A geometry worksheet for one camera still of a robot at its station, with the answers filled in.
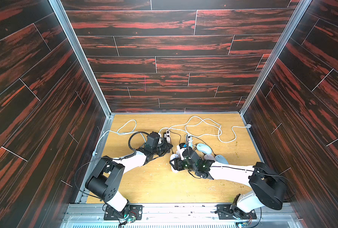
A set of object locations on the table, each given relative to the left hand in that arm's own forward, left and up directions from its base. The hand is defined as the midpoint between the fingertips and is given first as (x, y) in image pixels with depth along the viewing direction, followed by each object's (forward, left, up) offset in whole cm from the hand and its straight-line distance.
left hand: (174, 144), depth 88 cm
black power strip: (+13, +6, -7) cm, 16 cm away
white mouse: (-8, 0, +1) cm, 8 cm away
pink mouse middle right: (-4, -23, -8) cm, 24 cm away
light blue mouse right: (-5, -30, -8) cm, 32 cm away
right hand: (-8, 0, -4) cm, 9 cm away
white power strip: (+7, -11, -5) cm, 14 cm away
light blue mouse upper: (+3, -20, -8) cm, 22 cm away
